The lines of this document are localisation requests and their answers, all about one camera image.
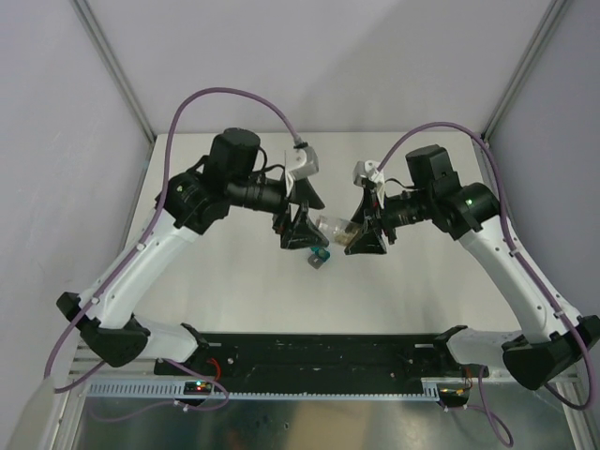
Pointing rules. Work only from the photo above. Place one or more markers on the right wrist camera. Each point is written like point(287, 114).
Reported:
point(367, 174)

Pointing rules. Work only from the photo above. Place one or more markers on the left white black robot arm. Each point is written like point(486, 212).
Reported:
point(190, 203)

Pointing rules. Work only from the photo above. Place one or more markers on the aluminium frame post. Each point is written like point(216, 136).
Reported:
point(537, 44)
point(109, 60)

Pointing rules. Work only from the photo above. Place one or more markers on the right aluminium frame post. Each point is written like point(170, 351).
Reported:
point(537, 44)

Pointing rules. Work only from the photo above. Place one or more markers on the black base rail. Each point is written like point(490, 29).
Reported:
point(326, 361)

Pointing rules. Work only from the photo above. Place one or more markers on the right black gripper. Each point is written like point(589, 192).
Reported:
point(371, 212)

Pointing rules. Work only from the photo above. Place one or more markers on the left aluminium frame post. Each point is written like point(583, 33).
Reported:
point(109, 60)

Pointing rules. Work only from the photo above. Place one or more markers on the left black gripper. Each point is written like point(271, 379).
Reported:
point(301, 232)

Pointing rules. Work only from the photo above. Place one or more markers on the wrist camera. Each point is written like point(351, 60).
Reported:
point(367, 174)
point(300, 163)

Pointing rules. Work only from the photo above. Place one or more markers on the clear pill bottle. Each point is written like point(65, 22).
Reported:
point(337, 230)

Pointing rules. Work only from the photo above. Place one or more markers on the teal pill box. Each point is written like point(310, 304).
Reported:
point(321, 253)

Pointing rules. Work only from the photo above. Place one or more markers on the shiny metal base plate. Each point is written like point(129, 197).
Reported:
point(110, 423)

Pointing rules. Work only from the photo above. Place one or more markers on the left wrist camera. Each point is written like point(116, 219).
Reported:
point(300, 163)

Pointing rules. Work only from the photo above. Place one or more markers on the grey slotted cable duct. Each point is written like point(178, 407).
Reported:
point(192, 389)

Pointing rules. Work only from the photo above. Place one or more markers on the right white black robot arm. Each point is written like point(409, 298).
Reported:
point(550, 339)

